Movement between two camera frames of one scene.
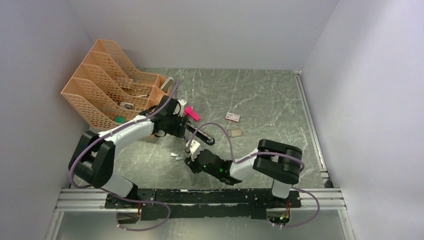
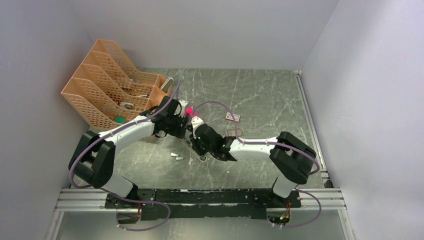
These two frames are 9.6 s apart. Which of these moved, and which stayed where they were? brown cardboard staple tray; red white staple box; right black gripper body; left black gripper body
Moved: right black gripper body
Stayed: brown cardboard staple tray; red white staple box; left black gripper body
